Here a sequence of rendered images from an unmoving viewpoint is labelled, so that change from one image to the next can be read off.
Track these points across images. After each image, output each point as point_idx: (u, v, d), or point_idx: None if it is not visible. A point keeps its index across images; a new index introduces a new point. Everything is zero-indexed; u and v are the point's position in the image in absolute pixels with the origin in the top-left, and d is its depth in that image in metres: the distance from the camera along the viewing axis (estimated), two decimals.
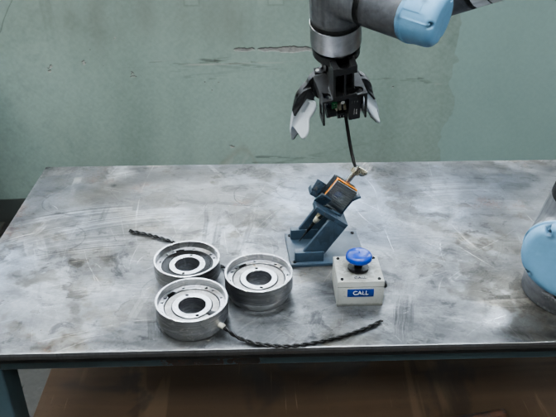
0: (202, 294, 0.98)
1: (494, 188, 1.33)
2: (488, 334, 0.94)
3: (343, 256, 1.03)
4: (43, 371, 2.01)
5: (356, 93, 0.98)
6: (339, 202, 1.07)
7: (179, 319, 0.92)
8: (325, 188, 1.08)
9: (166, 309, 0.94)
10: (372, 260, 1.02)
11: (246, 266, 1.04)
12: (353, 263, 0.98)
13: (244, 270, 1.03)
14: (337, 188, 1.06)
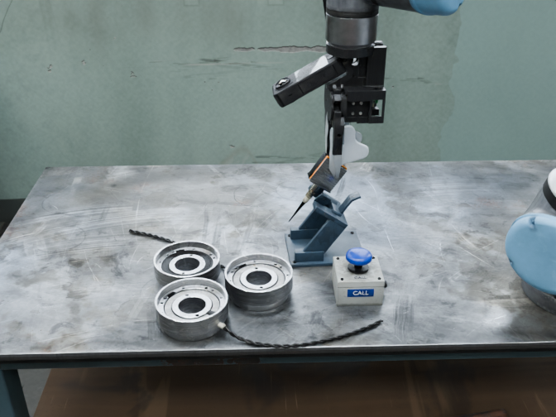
0: (202, 294, 0.98)
1: (494, 188, 1.33)
2: (488, 334, 0.94)
3: (343, 256, 1.03)
4: (43, 371, 2.01)
5: None
6: (329, 180, 1.05)
7: (179, 319, 0.92)
8: (314, 166, 1.06)
9: (166, 309, 0.94)
10: (372, 260, 1.02)
11: (246, 266, 1.04)
12: (353, 263, 0.98)
13: (244, 270, 1.03)
14: (327, 166, 1.04)
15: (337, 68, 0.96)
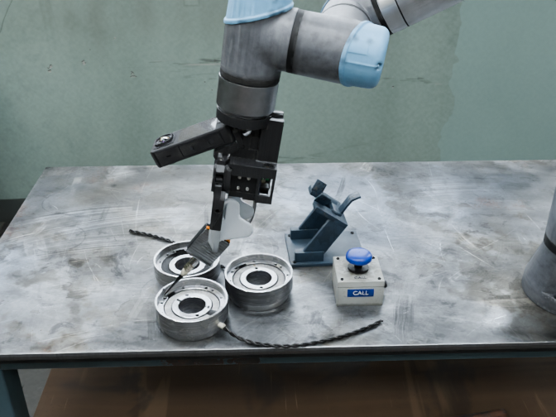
0: (202, 294, 0.98)
1: (494, 188, 1.33)
2: (488, 334, 0.94)
3: (343, 256, 1.03)
4: (43, 371, 2.01)
5: None
6: (209, 253, 0.93)
7: (179, 319, 0.92)
8: (194, 237, 0.93)
9: (166, 309, 0.94)
10: (372, 260, 1.02)
11: (246, 266, 1.04)
12: (353, 263, 0.98)
13: (244, 270, 1.03)
14: (206, 238, 0.92)
15: (224, 136, 0.83)
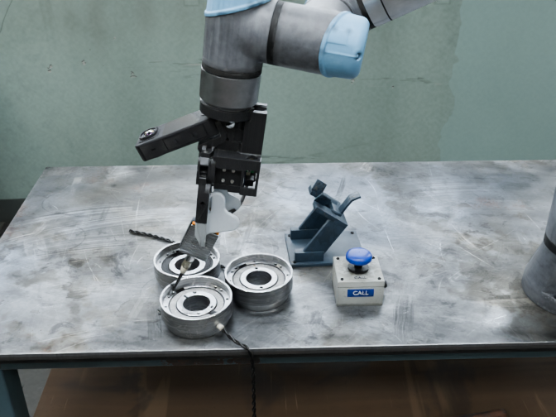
0: (209, 293, 0.98)
1: (494, 188, 1.33)
2: (488, 334, 0.94)
3: (343, 256, 1.03)
4: (43, 371, 2.01)
5: None
6: (201, 248, 0.93)
7: (179, 315, 0.93)
8: (184, 234, 0.94)
9: (171, 304, 0.95)
10: (372, 260, 1.02)
11: (246, 266, 1.04)
12: (353, 263, 0.98)
13: (244, 270, 1.03)
14: (194, 233, 0.92)
15: (208, 128, 0.83)
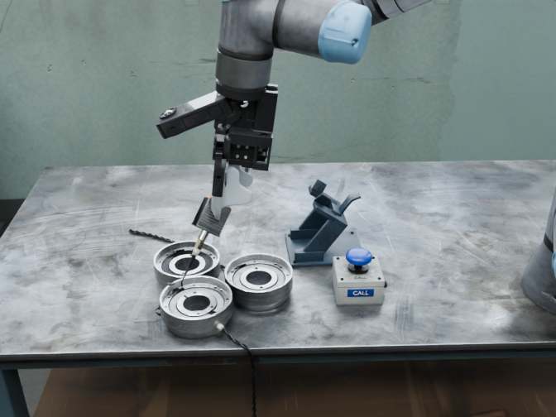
0: (209, 293, 0.98)
1: (494, 188, 1.33)
2: (488, 334, 0.94)
3: (343, 256, 1.03)
4: (43, 371, 2.01)
5: None
6: (216, 222, 0.99)
7: (179, 315, 0.93)
8: (198, 213, 0.99)
9: (171, 304, 0.95)
10: (372, 260, 1.02)
11: (246, 266, 1.04)
12: (353, 263, 0.98)
13: (244, 270, 1.03)
14: (211, 207, 0.99)
15: (223, 107, 0.90)
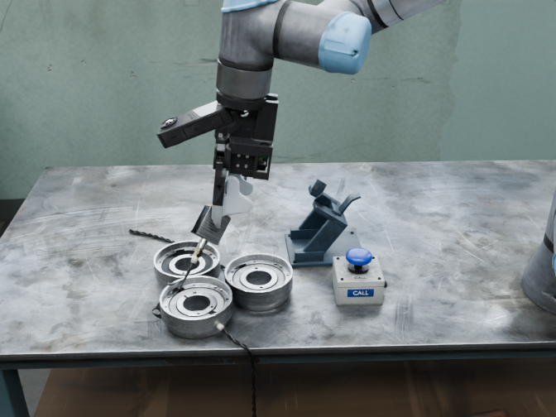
0: (209, 293, 0.98)
1: (494, 188, 1.33)
2: (488, 334, 0.94)
3: (343, 256, 1.03)
4: (43, 371, 2.01)
5: None
6: (216, 231, 1.00)
7: (179, 315, 0.93)
8: (198, 221, 0.99)
9: (171, 304, 0.95)
10: (372, 260, 1.02)
11: (246, 266, 1.04)
12: (353, 263, 0.98)
13: (244, 270, 1.03)
14: (212, 215, 0.99)
15: (223, 117, 0.91)
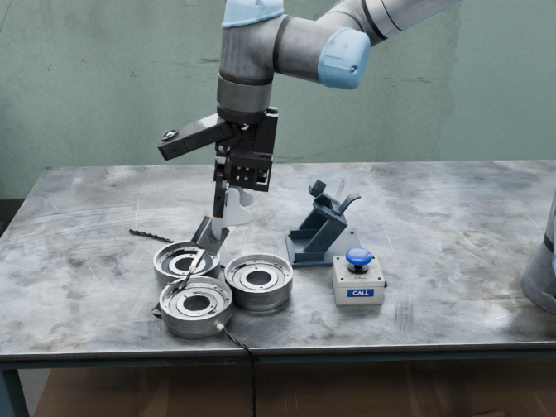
0: (209, 293, 0.98)
1: (494, 188, 1.33)
2: (488, 334, 0.94)
3: (343, 256, 1.03)
4: (43, 371, 2.01)
5: None
6: (214, 242, 1.00)
7: (179, 315, 0.93)
8: (198, 231, 1.00)
9: (171, 304, 0.95)
10: (372, 260, 1.02)
11: (246, 266, 1.04)
12: (353, 263, 0.98)
13: (244, 270, 1.03)
14: None
15: (224, 130, 0.91)
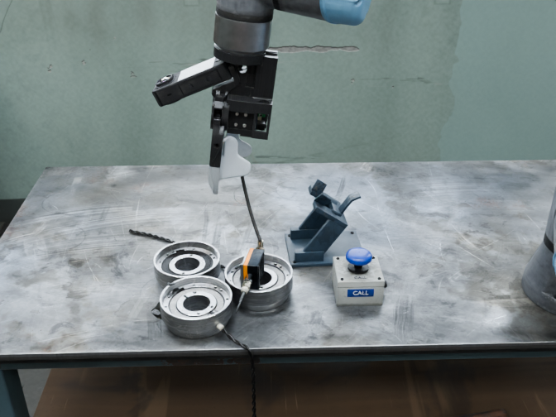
0: (209, 293, 0.98)
1: (494, 188, 1.33)
2: (488, 334, 0.94)
3: (343, 256, 1.03)
4: (43, 371, 2.01)
5: None
6: (244, 266, 0.99)
7: (179, 315, 0.93)
8: None
9: (171, 304, 0.95)
10: (372, 260, 1.02)
11: None
12: (353, 263, 0.98)
13: None
14: None
15: (222, 73, 0.87)
